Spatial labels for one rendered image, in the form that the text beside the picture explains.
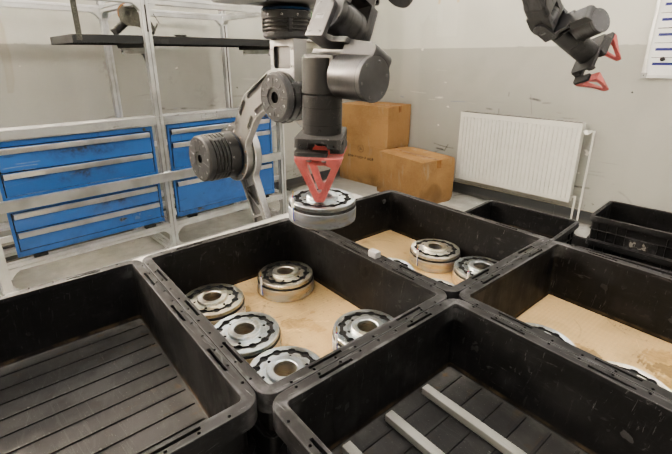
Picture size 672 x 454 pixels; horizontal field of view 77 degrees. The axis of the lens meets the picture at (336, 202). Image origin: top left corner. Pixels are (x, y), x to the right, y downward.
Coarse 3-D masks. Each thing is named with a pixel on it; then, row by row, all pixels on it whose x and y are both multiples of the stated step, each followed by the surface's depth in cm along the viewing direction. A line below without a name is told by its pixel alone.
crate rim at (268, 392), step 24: (216, 240) 76; (336, 240) 76; (144, 264) 68; (384, 264) 67; (168, 288) 60; (432, 288) 60; (192, 312) 55; (408, 312) 55; (216, 336) 50; (360, 336) 50; (240, 360) 46; (336, 360) 46; (264, 384) 43; (288, 384) 43; (264, 408) 42
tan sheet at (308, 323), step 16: (240, 288) 80; (256, 288) 80; (320, 288) 80; (256, 304) 75; (272, 304) 75; (288, 304) 75; (304, 304) 75; (320, 304) 75; (336, 304) 75; (352, 304) 75; (288, 320) 70; (304, 320) 70; (320, 320) 70; (288, 336) 66; (304, 336) 66; (320, 336) 66; (320, 352) 62
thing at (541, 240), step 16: (384, 192) 103; (400, 192) 103; (448, 208) 93; (496, 224) 84; (544, 240) 76; (384, 256) 70; (512, 256) 70; (416, 272) 65; (480, 272) 65; (448, 288) 60; (464, 288) 60
